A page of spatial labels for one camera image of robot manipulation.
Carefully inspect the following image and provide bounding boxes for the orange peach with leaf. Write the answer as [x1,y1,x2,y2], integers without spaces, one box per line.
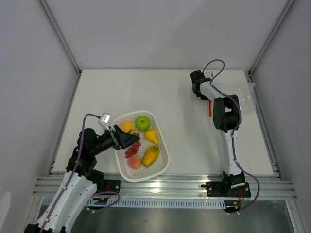
[119,121,135,134]

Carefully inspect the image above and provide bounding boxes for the right aluminium frame post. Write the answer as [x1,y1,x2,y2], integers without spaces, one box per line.
[248,0,298,79]

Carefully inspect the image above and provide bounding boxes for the aluminium frame post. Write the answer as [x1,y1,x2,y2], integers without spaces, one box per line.
[37,0,82,76]
[248,0,298,79]

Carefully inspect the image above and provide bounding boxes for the yellow pear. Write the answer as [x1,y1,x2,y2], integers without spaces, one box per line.
[144,129,158,145]

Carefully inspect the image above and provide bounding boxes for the green apple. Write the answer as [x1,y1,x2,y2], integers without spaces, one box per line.
[135,116,151,131]

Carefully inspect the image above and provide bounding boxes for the clear orange zip bag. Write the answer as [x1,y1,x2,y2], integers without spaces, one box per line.
[213,82,255,117]

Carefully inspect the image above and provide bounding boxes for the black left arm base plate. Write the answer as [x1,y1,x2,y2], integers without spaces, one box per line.
[97,180,121,193]

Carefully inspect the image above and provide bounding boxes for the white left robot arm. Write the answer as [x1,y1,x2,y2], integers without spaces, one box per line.
[25,125,139,233]

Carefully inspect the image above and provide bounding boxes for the white slotted cable duct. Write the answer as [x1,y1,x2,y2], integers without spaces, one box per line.
[41,197,226,209]

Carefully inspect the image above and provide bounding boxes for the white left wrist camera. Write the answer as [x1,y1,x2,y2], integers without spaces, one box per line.
[98,113,111,130]

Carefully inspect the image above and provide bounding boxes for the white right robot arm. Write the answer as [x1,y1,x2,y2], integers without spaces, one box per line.
[190,70,246,197]

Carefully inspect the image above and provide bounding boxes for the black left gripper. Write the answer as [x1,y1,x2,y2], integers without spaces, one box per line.
[91,124,139,156]

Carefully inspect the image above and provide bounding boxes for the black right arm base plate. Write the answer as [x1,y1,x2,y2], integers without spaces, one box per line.
[201,181,251,198]

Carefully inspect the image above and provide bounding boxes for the aluminium front rail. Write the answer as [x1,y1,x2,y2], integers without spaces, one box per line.
[33,173,297,200]

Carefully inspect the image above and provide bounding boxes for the white perforated plastic basket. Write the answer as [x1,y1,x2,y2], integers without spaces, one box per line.
[112,110,170,182]

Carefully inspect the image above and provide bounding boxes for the yellow green mango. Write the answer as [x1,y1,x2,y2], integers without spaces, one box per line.
[141,146,160,167]

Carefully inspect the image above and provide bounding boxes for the pink peach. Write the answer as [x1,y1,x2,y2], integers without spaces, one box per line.
[128,155,141,169]

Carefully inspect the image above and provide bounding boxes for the left aluminium frame post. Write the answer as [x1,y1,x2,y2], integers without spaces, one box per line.
[37,0,82,76]

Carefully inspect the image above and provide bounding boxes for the red grape bunch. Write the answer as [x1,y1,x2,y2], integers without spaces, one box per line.
[125,141,141,158]

